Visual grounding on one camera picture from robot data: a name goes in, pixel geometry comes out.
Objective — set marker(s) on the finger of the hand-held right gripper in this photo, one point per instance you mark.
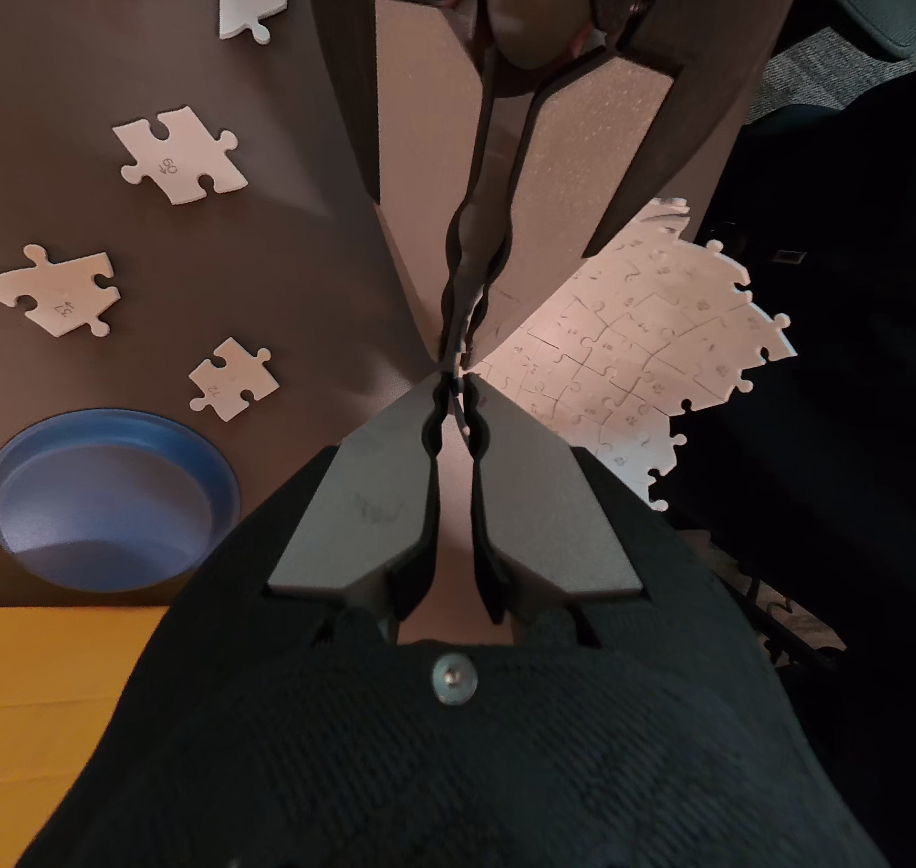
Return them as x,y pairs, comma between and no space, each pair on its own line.
422,131
587,167

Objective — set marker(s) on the blue plastic ball stand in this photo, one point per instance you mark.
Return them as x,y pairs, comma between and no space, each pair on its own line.
107,503

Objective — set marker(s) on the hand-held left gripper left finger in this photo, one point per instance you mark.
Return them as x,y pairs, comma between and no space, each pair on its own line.
358,517

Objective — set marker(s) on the white puzzle pieces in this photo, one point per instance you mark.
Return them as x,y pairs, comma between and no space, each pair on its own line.
179,156

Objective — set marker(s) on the person's dark clothed body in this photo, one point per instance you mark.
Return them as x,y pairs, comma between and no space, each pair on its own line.
823,381

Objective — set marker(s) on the partly built puzzle ball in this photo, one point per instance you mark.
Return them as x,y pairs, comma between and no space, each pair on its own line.
644,353

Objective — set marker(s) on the yellow plastic bin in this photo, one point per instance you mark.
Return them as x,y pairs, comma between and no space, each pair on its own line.
57,703

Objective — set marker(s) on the single curved puzzle piece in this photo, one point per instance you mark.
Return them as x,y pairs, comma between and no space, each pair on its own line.
456,367

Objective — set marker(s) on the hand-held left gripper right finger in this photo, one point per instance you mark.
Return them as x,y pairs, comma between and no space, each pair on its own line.
551,517

